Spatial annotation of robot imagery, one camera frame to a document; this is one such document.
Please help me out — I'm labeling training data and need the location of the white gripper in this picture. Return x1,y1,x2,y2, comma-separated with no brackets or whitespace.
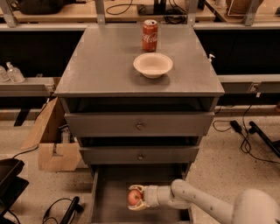
128,185,159,211

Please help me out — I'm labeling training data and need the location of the red apple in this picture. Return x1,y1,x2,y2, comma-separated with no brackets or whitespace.
128,189,143,206

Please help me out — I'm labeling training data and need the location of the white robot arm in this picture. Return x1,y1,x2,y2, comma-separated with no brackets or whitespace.
128,179,280,224

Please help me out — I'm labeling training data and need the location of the grey open bottom drawer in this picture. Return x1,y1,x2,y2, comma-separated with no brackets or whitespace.
90,164,193,224

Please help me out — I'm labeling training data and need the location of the grey middle drawer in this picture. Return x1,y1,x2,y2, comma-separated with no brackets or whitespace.
80,146,199,165

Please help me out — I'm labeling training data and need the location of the grey top drawer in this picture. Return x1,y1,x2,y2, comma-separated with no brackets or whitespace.
65,112,214,137

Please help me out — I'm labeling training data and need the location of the grey drawer cabinet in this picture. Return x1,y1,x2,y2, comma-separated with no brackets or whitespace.
53,23,226,173

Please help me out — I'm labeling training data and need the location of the brown cardboard box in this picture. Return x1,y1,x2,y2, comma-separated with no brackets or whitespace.
21,97,81,172

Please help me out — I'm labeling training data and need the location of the black power adapter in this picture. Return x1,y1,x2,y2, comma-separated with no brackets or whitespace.
230,120,242,133

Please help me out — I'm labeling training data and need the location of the white paper bowl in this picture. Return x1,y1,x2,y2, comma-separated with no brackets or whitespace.
133,52,173,79

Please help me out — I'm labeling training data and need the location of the black metal floor bar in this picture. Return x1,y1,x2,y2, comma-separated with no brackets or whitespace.
249,121,280,158

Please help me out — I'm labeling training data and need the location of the small white pump nozzle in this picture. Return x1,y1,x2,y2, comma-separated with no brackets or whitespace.
208,53,215,62

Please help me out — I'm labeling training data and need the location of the red Coca-Cola can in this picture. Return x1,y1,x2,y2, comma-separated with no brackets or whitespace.
142,19,158,52

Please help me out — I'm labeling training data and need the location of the clear sanitizer bottle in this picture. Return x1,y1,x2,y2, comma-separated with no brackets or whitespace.
6,62,25,83

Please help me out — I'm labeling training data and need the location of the wicker basket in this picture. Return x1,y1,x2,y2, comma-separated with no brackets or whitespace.
226,0,264,16

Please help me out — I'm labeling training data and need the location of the black bag on shelf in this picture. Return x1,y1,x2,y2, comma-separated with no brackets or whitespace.
17,0,71,15

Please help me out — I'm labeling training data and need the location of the black handle with cable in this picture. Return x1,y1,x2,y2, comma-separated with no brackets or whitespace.
42,196,84,224

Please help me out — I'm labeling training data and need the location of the black floor cable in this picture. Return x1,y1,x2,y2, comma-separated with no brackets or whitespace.
212,103,280,165

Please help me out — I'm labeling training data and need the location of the black cable on shelf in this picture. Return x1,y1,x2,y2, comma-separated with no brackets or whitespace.
105,0,134,16

